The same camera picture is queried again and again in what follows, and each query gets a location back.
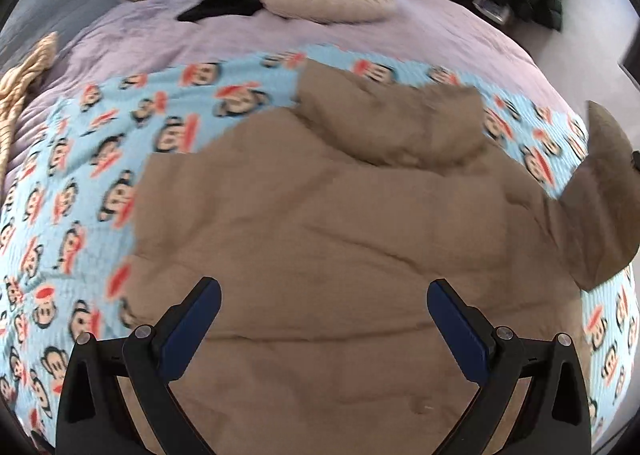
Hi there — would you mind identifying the beige striped cloth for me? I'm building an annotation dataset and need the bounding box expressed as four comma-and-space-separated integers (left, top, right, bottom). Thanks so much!
0, 32, 60, 176

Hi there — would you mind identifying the lilac duvet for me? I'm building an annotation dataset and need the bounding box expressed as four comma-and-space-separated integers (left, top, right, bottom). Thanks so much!
10, 0, 576, 156

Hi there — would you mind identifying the grey-blue padded headboard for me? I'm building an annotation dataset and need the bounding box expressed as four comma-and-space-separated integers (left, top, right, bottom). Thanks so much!
0, 0, 121, 70

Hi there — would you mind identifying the tan puffer jacket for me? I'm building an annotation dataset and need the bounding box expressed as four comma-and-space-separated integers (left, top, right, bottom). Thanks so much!
122, 59, 640, 455

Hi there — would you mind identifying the blue monkey print blanket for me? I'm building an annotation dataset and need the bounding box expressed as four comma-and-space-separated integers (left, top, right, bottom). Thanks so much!
0, 47, 640, 451

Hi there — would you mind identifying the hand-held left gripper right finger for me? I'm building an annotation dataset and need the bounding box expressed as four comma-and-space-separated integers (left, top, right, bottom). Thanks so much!
427, 279, 593, 455

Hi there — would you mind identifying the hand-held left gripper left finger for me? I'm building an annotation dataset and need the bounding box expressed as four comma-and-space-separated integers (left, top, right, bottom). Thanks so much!
56, 276, 222, 455

